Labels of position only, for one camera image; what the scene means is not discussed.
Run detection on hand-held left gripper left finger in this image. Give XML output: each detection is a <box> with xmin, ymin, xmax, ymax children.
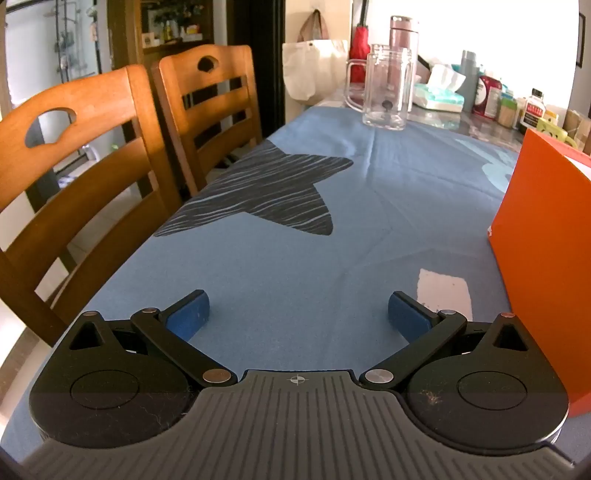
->
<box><xmin>67</xmin><ymin>289</ymin><xmax>239</xmax><ymax>387</ymax></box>

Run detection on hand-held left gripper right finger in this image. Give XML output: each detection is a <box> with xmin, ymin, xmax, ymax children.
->
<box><xmin>359</xmin><ymin>291</ymin><xmax>530</xmax><ymax>388</ymax></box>

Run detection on orange cardboard box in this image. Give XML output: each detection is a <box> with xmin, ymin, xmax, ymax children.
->
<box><xmin>488</xmin><ymin>128</ymin><xmax>591</xmax><ymax>418</ymax></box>

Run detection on blue printed tablecloth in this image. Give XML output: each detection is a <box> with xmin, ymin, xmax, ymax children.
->
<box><xmin>0</xmin><ymin>107</ymin><xmax>522</xmax><ymax>462</ymax></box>

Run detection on tissue pack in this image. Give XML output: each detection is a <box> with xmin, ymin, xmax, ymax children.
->
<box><xmin>412</xmin><ymin>64</ymin><xmax>466</xmax><ymax>113</ymax></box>

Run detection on clear glass mug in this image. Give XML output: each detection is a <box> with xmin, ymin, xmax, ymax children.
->
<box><xmin>344</xmin><ymin>44</ymin><xmax>413</xmax><ymax>131</ymax></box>

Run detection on small green lid jar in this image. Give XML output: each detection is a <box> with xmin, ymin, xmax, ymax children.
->
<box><xmin>496</xmin><ymin>95</ymin><xmax>518</xmax><ymax>128</ymax></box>

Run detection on red label supplement bottle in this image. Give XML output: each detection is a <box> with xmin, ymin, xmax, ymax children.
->
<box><xmin>472</xmin><ymin>74</ymin><xmax>503</xmax><ymax>120</ymax></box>

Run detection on green mug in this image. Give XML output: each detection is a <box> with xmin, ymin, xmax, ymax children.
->
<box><xmin>536</xmin><ymin>117</ymin><xmax>580</xmax><ymax>148</ymax></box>

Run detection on dark bottle with red label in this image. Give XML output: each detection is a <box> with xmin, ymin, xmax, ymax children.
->
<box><xmin>519</xmin><ymin>88</ymin><xmax>547</xmax><ymax>134</ymax></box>

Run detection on wooden chair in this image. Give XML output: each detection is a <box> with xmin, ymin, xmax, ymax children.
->
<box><xmin>0</xmin><ymin>65</ymin><xmax>183</xmax><ymax>348</ymax></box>
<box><xmin>151</xmin><ymin>45</ymin><xmax>263</xmax><ymax>197</ymax></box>

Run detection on grey bottle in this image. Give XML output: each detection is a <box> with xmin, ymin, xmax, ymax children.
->
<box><xmin>459</xmin><ymin>50</ymin><xmax>483</xmax><ymax>114</ymax></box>

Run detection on brown paper bags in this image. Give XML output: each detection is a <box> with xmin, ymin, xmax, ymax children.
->
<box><xmin>563</xmin><ymin>108</ymin><xmax>591</xmax><ymax>154</ymax></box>

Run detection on white tote bag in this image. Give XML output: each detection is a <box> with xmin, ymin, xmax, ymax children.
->
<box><xmin>282</xmin><ymin>9</ymin><xmax>349</xmax><ymax>107</ymax></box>

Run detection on red folded umbrella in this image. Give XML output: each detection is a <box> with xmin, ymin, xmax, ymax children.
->
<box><xmin>348</xmin><ymin>0</ymin><xmax>373</xmax><ymax>85</ymax></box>

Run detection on pink thermos bottle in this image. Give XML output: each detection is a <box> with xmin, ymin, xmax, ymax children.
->
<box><xmin>389</xmin><ymin>15</ymin><xmax>420</xmax><ymax>112</ymax></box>

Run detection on wooden cabinet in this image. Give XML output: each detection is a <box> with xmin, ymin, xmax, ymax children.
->
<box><xmin>107</xmin><ymin>0</ymin><xmax>228</xmax><ymax>75</ymax></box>

